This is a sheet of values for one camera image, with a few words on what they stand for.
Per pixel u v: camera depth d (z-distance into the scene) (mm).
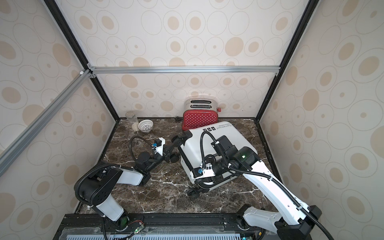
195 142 732
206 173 530
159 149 746
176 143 775
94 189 454
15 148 529
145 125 1129
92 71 900
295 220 375
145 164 686
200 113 1000
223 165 541
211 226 729
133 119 1031
